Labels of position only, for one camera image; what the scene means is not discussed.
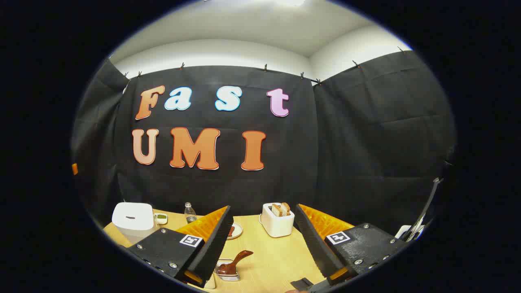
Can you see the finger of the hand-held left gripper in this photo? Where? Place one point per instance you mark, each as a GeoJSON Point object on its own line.
{"type": "Point", "coordinates": [75, 169]}

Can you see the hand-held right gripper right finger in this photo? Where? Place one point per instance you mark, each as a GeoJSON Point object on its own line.
{"type": "Point", "coordinates": [315, 248]}

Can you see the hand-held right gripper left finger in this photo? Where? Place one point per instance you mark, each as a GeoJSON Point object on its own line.
{"type": "Point", "coordinates": [215, 244]}

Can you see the brown wooden spoon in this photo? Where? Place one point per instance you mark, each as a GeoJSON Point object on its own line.
{"type": "Point", "coordinates": [234, 264]}

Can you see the white rice cooker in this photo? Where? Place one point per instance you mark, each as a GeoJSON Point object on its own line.
{"type": "Point", "coordinates": [132, 221]}

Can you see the red meat piece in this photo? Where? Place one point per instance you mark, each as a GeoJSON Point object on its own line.
{"type": "Point", "coordinates": [231, 232]}

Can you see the white oval plate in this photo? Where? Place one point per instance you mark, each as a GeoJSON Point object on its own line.
{"type": "Point", "coordinates": [239, 232]}

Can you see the clear plastic water bottle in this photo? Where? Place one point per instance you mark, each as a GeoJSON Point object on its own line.
{"type": "Point", "coordinates": [190, 215]}

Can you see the white toaster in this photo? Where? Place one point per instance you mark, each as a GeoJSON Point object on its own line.
{"type": "Point", "coordinates": [276, 226]}

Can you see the black backdrop cloth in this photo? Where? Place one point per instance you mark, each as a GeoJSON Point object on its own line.
{"type": "Point", "coordinates": [285, 183]}

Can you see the grey metal stand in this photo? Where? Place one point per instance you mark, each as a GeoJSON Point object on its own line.
{"type": "Point", "coordinates": [427, 207]}

